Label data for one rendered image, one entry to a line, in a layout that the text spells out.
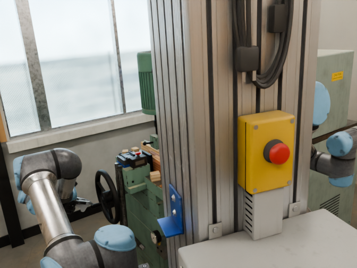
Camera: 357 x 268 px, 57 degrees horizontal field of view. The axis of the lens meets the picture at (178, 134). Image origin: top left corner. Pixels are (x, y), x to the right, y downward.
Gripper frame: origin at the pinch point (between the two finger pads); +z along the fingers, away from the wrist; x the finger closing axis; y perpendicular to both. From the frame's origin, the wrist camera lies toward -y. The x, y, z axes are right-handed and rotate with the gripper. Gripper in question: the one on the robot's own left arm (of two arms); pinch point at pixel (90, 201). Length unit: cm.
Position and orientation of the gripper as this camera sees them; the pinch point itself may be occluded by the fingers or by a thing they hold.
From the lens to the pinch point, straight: 186.1
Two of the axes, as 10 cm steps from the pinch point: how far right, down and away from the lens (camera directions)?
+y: -3.1, 9.5, -0.1
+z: 7.9, 2.6, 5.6
